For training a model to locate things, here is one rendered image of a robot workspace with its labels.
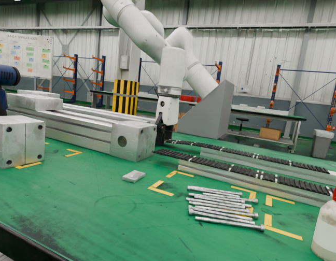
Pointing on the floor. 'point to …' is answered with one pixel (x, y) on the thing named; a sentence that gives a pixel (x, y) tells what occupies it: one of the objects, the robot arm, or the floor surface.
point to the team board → (25, 54)
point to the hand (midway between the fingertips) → (164, 137)
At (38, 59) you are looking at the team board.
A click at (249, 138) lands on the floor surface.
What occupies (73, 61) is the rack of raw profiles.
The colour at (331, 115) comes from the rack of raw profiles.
